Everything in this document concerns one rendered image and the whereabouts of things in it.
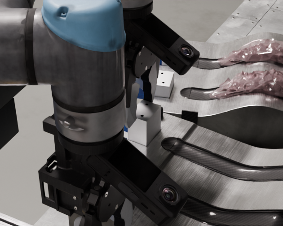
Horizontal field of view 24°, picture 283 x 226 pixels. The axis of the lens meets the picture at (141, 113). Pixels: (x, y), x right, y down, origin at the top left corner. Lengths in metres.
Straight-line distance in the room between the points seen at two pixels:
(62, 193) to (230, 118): 0.51
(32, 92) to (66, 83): 2.13
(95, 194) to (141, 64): 0.33
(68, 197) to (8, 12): 0.23
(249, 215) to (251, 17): 0.77
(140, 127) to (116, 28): 0.46
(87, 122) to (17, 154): 1.81
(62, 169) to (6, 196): 1.56
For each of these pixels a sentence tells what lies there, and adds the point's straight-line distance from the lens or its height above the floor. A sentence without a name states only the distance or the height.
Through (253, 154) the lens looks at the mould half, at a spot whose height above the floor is 0.88.
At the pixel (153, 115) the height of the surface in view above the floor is 0.94.
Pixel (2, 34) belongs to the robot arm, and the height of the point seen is 1.28.
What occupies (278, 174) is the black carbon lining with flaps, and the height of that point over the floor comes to 0.90.
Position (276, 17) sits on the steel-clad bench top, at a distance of 1.64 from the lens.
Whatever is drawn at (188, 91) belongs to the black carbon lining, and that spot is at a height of 0.85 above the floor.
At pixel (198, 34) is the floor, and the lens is 3.12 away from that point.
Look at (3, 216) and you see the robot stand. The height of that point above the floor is 0.23.
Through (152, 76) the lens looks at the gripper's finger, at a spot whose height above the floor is 0.99.
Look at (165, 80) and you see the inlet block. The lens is 1.24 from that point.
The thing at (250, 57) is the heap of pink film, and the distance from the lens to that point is 1.28.
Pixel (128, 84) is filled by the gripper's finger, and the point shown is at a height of 1.02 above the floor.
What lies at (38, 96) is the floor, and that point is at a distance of 2.73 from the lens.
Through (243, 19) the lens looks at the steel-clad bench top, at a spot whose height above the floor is 0.80.
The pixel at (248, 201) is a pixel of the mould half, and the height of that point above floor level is 0.90.
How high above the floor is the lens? 1.58
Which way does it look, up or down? 37 degrees down
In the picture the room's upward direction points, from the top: straight up
